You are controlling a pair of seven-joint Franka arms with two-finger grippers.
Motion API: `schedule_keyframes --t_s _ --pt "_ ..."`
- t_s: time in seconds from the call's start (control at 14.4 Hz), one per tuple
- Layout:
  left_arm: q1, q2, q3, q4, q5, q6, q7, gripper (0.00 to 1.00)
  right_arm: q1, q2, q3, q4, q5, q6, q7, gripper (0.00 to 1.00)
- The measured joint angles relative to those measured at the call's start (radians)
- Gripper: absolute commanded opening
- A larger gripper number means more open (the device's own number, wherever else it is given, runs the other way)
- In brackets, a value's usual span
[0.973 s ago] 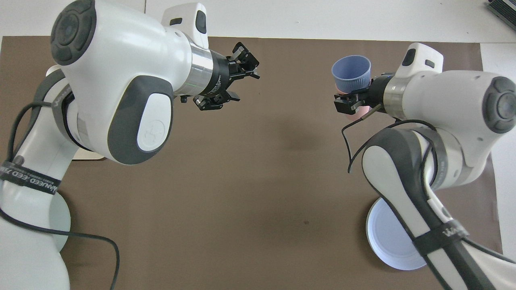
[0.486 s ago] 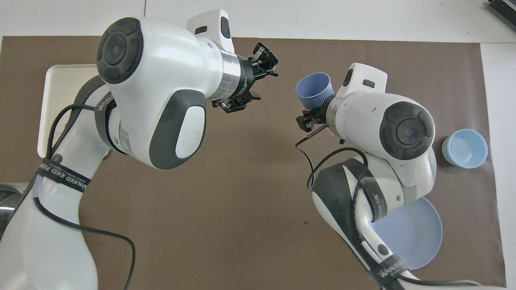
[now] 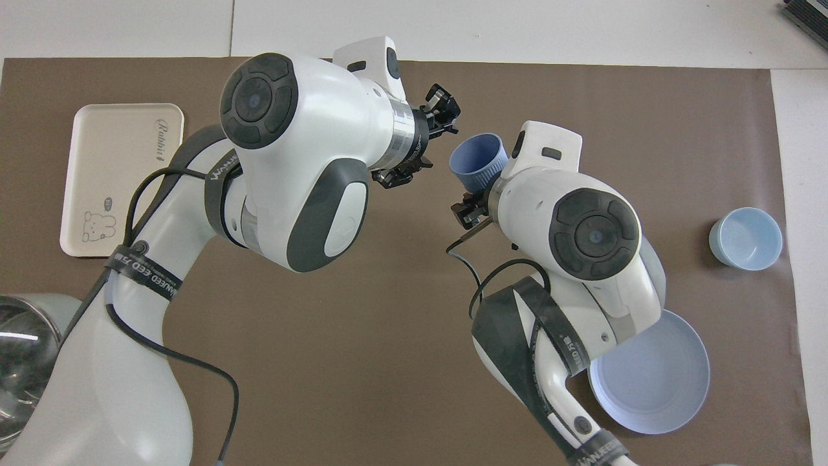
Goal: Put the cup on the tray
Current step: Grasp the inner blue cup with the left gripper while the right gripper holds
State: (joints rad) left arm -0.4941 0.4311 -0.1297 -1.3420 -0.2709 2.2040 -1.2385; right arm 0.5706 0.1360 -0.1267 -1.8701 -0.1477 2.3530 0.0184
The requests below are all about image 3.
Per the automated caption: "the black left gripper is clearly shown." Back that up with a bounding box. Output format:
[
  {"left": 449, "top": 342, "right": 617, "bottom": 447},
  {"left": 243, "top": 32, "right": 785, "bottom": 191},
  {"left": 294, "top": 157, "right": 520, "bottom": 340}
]
[{"left": 372, "top": 84, "right": 493, "bottom": 231}]

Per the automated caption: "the blue ribbed plastic cup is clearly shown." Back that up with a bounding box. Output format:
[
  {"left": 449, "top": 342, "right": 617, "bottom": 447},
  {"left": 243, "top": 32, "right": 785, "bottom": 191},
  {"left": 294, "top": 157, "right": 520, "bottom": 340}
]
[{"left": 450, "top": 133, "right": 510, "bottom": 194}]

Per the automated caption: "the cream rabbit print tray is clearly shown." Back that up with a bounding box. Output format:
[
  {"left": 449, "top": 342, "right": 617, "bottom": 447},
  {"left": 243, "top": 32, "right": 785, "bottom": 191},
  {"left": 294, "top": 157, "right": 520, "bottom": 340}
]
[{"left": 60, "top": 104, "right": 185, "bottom": 258}]

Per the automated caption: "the brown table mat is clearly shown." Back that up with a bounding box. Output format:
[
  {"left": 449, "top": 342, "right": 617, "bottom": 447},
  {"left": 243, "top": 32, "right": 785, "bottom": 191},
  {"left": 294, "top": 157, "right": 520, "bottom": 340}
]
[{"left": 0, "top": 57, "right": 814, "bottom": 466}]

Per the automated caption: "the light blue plate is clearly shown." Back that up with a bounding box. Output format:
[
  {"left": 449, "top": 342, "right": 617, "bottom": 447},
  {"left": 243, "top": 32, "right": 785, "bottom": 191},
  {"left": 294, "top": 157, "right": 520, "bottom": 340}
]
[{"left": 587, "top": 309, "right": 710, "bottom": 435}]

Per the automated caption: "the light blue bowl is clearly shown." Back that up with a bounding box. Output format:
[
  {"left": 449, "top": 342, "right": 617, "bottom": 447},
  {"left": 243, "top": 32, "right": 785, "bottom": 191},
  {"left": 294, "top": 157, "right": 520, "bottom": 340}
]
[{"left": 709, "top": 207, "right": 783, "bottom": 271}]

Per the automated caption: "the dark grey ribbed device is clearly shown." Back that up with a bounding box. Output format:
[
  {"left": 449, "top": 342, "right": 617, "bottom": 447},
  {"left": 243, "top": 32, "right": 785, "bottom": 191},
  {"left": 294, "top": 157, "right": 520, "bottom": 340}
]
[{"left": 781, "top": 0, "right": 828, "bottom": 33}]

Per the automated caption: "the pale green cooking pot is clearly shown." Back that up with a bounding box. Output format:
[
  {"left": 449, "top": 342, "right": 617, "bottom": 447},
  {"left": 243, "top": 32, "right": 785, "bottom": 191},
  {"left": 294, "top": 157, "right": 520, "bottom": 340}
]
[{"left": 0, "top": 294, "right": 65, "bottom": 454}]

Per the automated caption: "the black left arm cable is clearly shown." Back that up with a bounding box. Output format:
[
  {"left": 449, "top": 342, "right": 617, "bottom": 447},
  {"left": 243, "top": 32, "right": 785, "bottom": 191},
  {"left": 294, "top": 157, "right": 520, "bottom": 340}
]
[{"left": 105, "top": 167, "right": 241, "bottom": 464}]

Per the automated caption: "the black velcro cable strap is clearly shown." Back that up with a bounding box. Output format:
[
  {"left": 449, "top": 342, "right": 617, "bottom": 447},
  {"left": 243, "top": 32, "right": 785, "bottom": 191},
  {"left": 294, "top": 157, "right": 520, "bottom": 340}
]
[
  {"left": 103, "top": 241, "right": 184, "bottom": 304},
  {"left": 567, "top": 428, "right": 631, "bottom": 466}
]

